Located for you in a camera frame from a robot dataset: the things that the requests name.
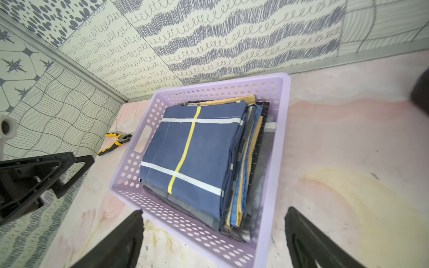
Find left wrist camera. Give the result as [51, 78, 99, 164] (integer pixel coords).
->
[0, 115, 17, 161]

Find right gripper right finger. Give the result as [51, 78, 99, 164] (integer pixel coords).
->
[284, 207, 363, 268]

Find grey blue plaid pillowcase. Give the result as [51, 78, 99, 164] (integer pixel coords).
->
[142, 105, 263, 230]

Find blue yellow striped pillowcase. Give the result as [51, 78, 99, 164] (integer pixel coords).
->
[139, 101, 248, 220]

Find yellow handled pliers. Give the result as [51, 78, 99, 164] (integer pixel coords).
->
[97, 132, 133, 156]

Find yellow zigzag pillowcase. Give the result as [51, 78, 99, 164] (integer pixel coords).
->
[167, 95, 257, 226]

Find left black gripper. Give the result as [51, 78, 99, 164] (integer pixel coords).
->
[1, 153, 95, 226]

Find purple plastic basket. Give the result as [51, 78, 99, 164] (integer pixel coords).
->
[109, 73, 291, 268]

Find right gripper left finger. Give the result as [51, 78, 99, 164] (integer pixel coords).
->
[73, 210, 144, 268]

